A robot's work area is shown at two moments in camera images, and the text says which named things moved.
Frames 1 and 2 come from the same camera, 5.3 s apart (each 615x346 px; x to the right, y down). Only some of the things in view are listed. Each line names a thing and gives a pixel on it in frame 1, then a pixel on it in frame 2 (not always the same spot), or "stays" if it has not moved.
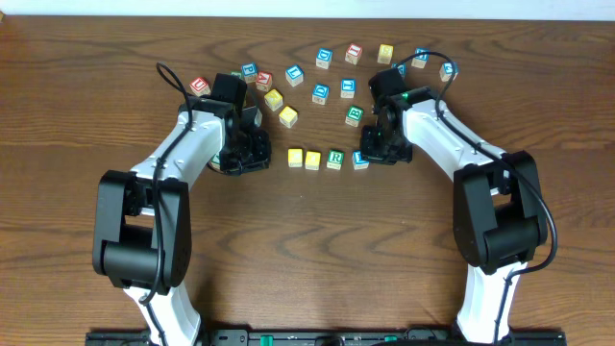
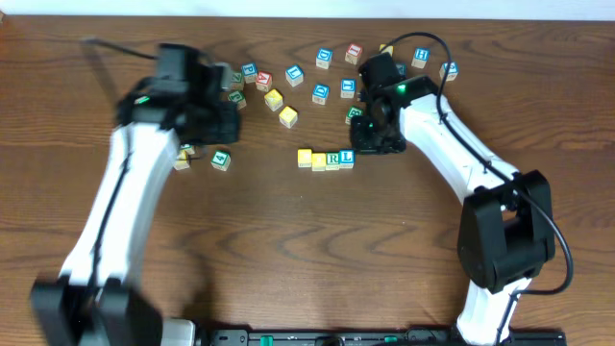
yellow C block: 295,158 to 305,158
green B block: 354,115 stays
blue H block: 419,61 stays
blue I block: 348,88 stays
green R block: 335,160 stays
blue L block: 357,162 to 346,159
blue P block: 250,72 stays
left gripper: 247,157 to 223,123
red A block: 263,81 stays
